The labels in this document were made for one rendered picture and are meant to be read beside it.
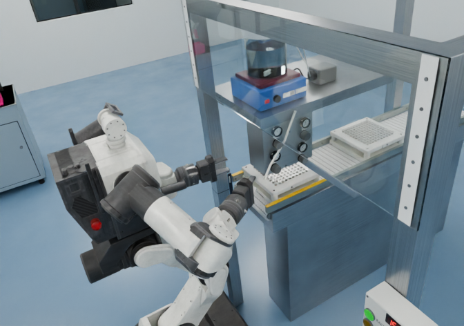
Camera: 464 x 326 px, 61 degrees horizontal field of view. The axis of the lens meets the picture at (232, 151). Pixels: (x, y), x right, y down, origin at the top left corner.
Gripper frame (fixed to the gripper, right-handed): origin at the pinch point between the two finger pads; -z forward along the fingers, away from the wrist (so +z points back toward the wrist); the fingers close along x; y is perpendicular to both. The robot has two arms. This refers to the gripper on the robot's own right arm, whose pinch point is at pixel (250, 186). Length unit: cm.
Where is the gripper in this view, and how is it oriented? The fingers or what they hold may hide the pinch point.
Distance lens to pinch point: 148.5
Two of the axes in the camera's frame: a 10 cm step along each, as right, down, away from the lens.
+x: 1.0, 8.5, 5.1
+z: -4.7, 5.0, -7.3
